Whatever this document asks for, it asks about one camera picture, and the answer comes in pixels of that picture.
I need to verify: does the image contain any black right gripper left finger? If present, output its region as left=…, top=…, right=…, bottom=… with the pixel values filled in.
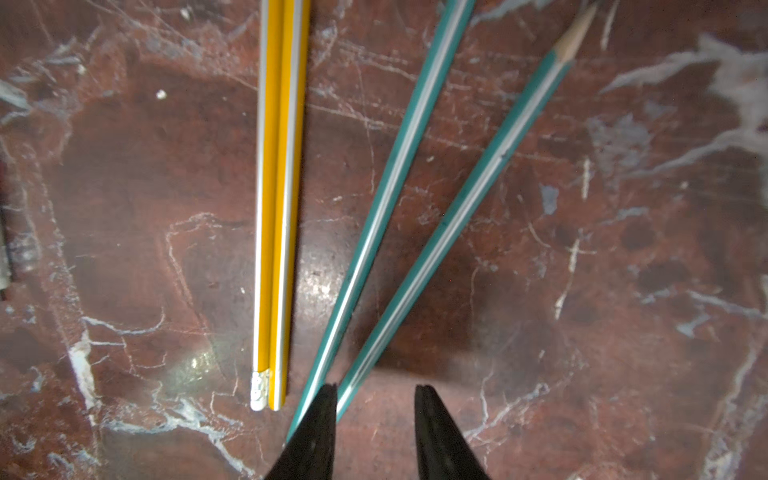
left=265, top=384, right=338, bottom=480

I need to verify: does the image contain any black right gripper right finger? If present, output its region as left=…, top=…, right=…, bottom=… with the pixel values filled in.
left=414, top=385, right=490, bottom=480

